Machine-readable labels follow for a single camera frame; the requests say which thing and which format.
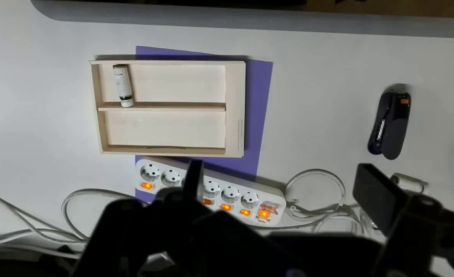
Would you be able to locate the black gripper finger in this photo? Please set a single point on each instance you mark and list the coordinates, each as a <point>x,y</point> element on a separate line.
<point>199,179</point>
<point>190,179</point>

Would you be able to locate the wooden divided tray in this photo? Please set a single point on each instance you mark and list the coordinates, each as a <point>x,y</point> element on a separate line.
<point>165,128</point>

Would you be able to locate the purple paper sheet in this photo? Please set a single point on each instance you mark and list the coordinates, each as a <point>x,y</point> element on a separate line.
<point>259,102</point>

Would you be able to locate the white tube with black band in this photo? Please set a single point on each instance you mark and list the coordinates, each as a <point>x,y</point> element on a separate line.
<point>124,85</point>

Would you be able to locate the grey desk divider panel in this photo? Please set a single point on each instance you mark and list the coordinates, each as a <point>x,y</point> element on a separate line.
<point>236,17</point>

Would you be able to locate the black stapler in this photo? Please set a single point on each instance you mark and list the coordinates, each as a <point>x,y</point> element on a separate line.
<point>390,128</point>

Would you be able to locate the small white tube black cap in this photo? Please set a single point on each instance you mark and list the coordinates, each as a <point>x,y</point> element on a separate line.
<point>412,180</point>

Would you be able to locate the white multi-switch power strip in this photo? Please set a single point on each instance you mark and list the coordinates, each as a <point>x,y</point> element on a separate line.
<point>232,196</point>

